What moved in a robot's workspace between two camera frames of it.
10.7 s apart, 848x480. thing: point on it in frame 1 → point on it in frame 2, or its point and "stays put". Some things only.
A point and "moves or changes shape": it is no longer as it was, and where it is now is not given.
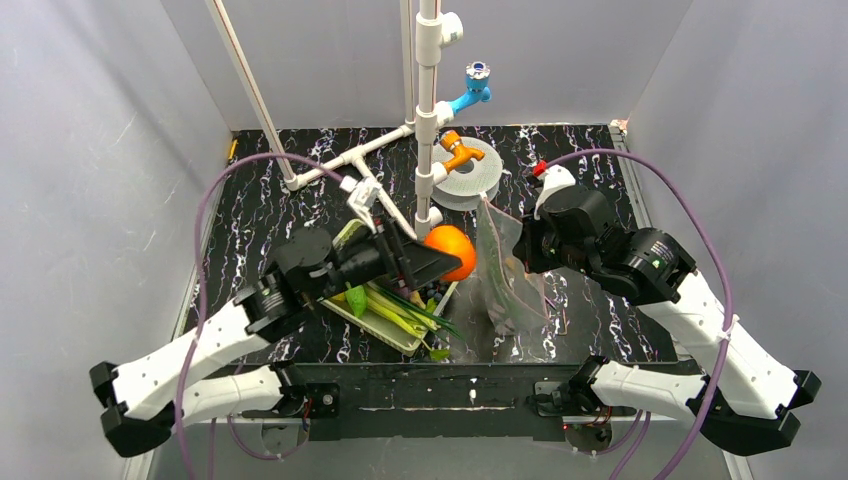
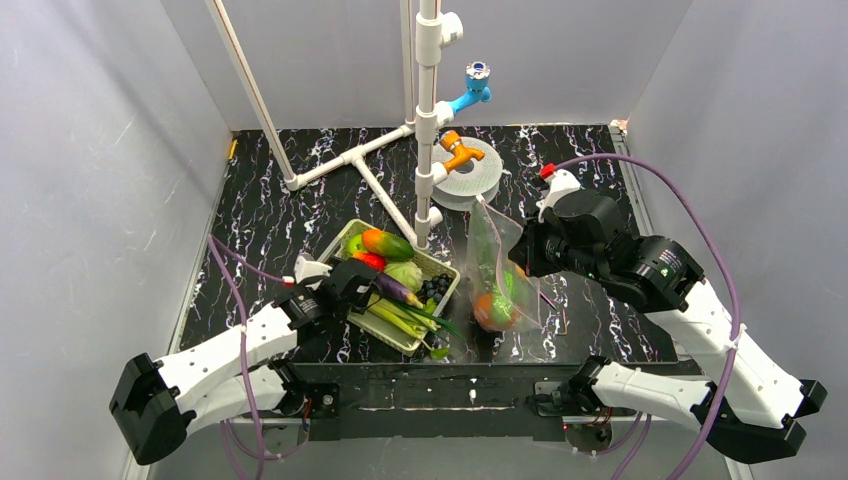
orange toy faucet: [451, 140] stays put
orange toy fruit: [453, 240] → [484, 314]
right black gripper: [530, 246] stays put
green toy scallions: [409, 318] stays put
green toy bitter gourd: [357, 298] moves or changes shape
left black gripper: [398, 259] → [357, 287]
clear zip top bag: [515, 296] stays put
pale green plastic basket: [396, 341] stays put
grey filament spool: [469, 178] stays put
